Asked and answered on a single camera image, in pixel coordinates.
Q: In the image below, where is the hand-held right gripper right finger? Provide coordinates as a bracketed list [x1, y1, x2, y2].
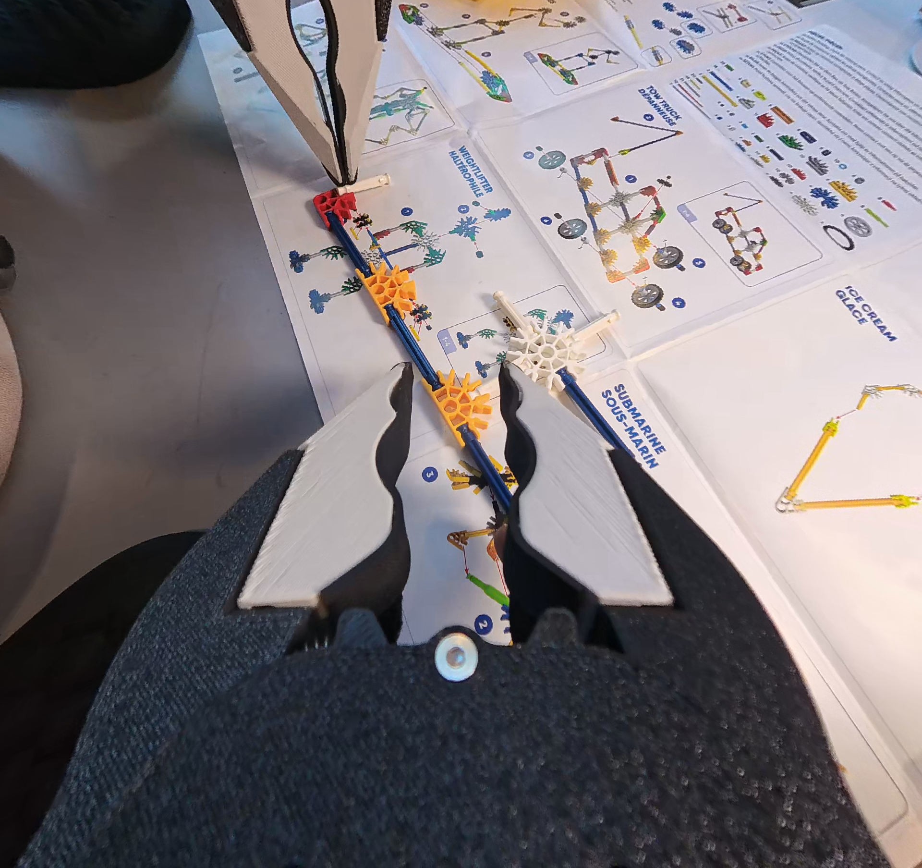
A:
[498, 362, 676, 607]

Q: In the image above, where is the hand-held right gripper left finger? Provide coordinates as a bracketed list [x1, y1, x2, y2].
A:
[236, 362, 415, 610]

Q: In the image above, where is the red toy connector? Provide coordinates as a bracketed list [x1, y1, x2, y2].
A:
[313, 188, 359, 224]

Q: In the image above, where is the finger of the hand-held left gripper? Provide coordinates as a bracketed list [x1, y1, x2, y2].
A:
[211, 0, 341, 182]
[301, 0, 384, 186]

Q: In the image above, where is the printed instruction sheet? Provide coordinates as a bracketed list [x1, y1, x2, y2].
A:
[198, 0, 922, 811]

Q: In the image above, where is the blue rod orange connector assembly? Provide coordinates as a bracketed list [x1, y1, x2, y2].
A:
[324, 208, 520, 516]

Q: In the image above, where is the dark cloth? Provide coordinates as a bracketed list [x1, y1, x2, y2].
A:
[0, 529, 210, 840]

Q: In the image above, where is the black mesh cushion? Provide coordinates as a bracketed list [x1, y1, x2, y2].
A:
[0, 0, 193, 88]

